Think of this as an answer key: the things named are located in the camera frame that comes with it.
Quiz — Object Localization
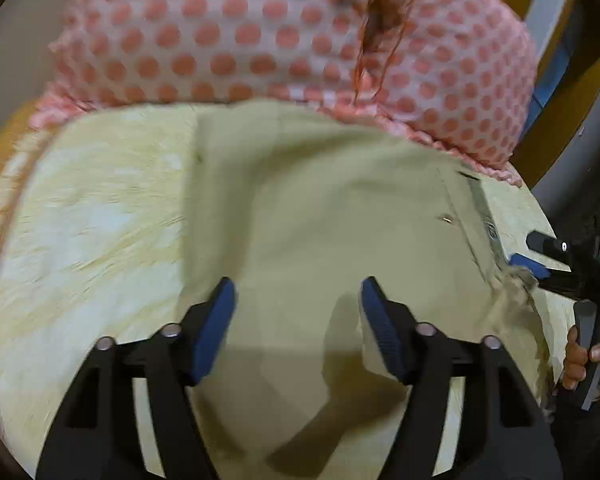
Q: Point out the yellow floral bed sheet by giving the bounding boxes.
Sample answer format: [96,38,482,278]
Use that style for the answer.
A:
[0,105,572,471]

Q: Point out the right hand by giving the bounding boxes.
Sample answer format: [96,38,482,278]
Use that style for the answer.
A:
[562,326,600,390]

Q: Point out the wooden door frame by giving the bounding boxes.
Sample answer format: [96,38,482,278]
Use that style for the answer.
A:
[504,0,600,188]

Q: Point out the right polka dot pillow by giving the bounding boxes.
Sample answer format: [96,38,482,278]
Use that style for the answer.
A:
[322,0,538,186]

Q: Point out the polka dot pillow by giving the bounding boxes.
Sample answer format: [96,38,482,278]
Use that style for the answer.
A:
[30,0,372,128]
[322,0,538,186]

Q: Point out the khaki pants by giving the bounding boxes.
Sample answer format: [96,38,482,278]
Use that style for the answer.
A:
[180,101,553,479]

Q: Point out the left polka dot pillow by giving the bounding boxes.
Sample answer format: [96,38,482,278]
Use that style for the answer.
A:
[30,0,372,128]

